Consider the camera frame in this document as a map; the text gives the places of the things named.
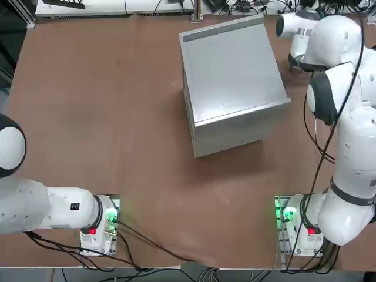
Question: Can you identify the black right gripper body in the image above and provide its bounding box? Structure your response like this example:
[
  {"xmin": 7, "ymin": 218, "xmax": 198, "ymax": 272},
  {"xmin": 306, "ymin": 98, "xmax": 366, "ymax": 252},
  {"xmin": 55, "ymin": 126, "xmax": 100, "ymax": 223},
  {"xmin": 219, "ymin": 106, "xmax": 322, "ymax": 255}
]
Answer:
[{"xmin": 287, "ymin": 52, "xmax": 303, "ymax": 71}]

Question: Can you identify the gray metal cabinet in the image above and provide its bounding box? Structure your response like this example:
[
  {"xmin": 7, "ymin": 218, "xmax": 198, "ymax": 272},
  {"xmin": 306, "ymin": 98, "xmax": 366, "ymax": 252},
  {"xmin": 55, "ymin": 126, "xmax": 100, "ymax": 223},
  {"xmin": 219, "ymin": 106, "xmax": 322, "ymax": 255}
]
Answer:
[{"xmin": 178, "ymin": 14, "xmax": 292, "ymax": 159}]

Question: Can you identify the black slotted stand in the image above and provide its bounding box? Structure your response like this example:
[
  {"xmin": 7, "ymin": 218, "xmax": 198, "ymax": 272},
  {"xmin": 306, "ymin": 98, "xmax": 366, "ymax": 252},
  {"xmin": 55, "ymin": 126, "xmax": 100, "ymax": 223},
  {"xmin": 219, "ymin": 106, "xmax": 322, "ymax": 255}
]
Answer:
[{"xmin": 42, "ymin": 0, "xmax": 86, "ymax": 9}]

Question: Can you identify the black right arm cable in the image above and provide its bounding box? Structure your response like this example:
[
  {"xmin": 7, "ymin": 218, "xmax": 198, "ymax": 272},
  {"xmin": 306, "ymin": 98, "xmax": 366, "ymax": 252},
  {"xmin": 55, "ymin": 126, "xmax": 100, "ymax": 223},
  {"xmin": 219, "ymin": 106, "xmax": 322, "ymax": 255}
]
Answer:
[{"xmin": 286, "ymin": 8, "xmax": 367, "ymax": 270}]

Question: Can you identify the aluminium frame post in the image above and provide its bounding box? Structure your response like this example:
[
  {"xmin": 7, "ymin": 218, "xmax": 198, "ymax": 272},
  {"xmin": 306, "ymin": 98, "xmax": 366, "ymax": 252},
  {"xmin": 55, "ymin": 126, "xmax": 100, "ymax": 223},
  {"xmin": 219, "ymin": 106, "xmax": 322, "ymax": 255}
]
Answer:
[{"xmin": 190, "ymin": 0, "xmax": 204, "ymax": 24}]

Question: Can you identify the black left arm base cable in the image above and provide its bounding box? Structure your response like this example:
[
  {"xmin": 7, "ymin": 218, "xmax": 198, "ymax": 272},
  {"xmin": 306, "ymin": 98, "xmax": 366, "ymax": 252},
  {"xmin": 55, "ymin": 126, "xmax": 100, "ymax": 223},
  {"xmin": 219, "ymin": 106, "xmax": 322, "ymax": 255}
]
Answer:
[{"xmin": 113, "ymin": 217, "xmax": 220, "ymax": 270}]

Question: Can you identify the aluminium frame rail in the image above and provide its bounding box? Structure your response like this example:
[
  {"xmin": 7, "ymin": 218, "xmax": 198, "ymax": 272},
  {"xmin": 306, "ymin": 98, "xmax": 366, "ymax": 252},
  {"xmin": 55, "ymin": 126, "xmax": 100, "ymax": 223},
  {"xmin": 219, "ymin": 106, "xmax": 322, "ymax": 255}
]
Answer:
[{"xmin": 8, "ymin": 0, "xmax": 38, "ymax": 29}]

